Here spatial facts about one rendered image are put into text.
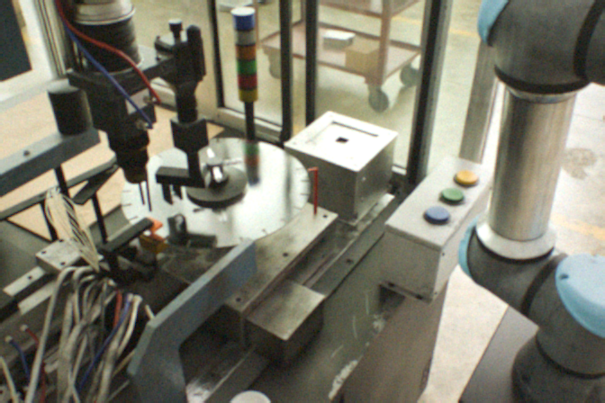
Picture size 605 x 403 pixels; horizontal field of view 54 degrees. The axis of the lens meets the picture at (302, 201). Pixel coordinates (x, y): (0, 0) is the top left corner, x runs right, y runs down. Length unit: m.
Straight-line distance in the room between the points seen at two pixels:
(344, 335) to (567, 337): 0.36
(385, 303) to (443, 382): 0.88
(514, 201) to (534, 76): 0.20
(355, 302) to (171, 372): 0.41
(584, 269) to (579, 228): 1.78
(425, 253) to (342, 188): 0.26
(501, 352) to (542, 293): 0.20
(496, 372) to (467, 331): 1.07
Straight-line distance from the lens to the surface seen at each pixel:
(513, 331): 1.13
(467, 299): 2.23
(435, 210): 1.08
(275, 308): 1.00
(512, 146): 0.80
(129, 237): 0.93
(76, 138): 1.08
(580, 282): 0.91
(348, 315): 1.09
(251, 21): 1.22
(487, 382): 1.04
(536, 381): 1.01
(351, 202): 1.23
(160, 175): 0.96
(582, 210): 2.81
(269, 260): 1.04
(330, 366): 1.02
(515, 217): 0.88
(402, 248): 1.07
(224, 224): 0.97
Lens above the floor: 1.55
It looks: 37 degrees down
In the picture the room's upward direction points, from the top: straight up
